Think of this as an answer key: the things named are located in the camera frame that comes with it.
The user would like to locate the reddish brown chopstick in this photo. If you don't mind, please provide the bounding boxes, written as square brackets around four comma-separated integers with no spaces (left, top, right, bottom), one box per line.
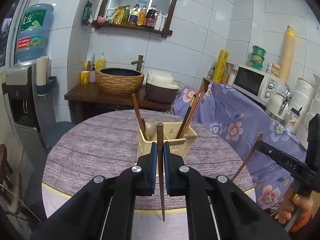
[231,146,255,181]
[179,90,206,138]
[181,92,202,138]

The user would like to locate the brown wooden chopstick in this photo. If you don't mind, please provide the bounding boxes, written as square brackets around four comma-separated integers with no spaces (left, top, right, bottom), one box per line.
[156,122,165,221]
[131,93,142,128]

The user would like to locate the dark black chopstick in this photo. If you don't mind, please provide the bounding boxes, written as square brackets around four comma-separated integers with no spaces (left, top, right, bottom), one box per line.
[140,118,147,139]

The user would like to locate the black chopstick yellow band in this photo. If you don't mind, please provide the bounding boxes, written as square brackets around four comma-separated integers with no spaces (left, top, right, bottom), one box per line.
[176,94,196,139]

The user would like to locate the person right hand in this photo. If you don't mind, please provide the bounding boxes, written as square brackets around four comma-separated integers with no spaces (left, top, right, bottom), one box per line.
[278,184,313,233]

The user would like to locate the cream plastic utensil holder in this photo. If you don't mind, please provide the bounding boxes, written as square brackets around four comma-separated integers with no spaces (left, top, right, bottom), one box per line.
[137,122,197,159]

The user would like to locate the milk tea cup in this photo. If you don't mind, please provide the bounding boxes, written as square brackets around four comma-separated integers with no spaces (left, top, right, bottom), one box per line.
[285,107,303,133]

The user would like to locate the purple floral cloth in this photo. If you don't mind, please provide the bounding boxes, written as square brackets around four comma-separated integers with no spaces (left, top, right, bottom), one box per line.
[172,81,308,210]

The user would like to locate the white microwave oven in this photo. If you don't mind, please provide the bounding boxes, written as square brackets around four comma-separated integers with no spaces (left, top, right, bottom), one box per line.
[232,66,286,106]

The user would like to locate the dark wooden counter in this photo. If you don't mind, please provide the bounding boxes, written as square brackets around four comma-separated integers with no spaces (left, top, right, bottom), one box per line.
[64,83,173,124]

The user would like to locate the white brown rice cooker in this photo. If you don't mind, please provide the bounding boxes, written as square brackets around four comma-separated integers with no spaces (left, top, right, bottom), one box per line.
[145,70,179,104]

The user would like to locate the stack of paper cups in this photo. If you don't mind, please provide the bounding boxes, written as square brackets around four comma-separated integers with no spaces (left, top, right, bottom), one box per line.
[279,25,295,84]

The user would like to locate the green instant noodle cups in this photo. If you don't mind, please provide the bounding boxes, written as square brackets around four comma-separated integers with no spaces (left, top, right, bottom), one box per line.
[248,45,266,70]

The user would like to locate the woven basket sink basin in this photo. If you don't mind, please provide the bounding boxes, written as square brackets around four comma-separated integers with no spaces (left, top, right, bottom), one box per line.
[97,68,144,94]

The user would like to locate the yellow mug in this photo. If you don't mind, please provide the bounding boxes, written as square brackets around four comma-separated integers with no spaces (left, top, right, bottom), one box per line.
[80,70,90,85]

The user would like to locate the yellow roll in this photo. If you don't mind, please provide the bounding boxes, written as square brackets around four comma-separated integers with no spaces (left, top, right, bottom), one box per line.
[213,50,229,83]

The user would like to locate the water dispenser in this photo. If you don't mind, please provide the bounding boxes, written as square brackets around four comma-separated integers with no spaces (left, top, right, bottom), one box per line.
[5,61,56,152]

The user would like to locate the wooden faucet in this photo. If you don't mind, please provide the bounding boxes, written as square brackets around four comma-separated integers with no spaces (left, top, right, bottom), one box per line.
[131,55,144,72]

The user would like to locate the yellow soap bottle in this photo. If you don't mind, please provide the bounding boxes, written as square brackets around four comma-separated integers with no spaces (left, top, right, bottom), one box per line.
[95,53,106,71]

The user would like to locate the blue water jug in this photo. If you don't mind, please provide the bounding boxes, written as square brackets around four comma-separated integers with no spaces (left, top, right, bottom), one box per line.
[15,3,54,61]

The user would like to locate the dark soy sauce bottle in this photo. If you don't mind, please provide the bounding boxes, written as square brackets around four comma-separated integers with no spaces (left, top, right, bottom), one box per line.
[144,4,157,29]

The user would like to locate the green hanging packet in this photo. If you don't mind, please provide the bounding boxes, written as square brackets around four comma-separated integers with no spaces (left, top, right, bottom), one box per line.
[81,0,93,26]

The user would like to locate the wooden framed mirror shelf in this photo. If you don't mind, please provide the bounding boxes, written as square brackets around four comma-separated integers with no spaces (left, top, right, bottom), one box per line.
[92,0,178,38]

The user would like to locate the white kettle chrome handle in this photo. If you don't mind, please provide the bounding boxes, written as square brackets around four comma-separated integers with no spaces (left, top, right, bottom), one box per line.
[265,83,293,122]

